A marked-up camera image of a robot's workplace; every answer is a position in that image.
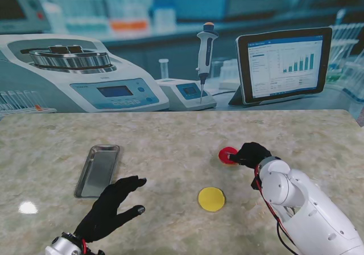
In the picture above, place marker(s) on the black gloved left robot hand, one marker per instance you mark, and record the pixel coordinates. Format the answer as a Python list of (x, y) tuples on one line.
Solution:
[(109, 206)]

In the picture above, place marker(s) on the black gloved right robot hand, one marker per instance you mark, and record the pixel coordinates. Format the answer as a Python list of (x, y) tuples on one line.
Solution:
[(251, 154)]

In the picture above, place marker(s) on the printed laboratory scene backdrop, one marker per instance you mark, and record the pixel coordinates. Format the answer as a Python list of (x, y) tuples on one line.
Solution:
[(182, 67)]

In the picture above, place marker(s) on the yellow-topped clear culture dish lid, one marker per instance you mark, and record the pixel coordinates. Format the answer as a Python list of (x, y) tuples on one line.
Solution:
[(211, 199)]

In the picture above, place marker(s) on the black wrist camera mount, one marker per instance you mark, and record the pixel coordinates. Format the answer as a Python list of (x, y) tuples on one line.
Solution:
[(256, 184), (98, 252)]

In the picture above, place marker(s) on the red round filter paper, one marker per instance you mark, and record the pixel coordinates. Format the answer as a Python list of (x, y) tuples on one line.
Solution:
[(224, 155)]

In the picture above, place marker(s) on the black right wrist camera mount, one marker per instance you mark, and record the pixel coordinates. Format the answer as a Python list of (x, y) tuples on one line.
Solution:
[(256, 184)]

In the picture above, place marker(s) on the rectangular stainless steel tray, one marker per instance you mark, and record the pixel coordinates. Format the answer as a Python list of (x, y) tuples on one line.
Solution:
[(96, 169)]

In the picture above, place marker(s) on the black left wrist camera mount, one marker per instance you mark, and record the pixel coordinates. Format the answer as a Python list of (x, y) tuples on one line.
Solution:
[(98, 252)]

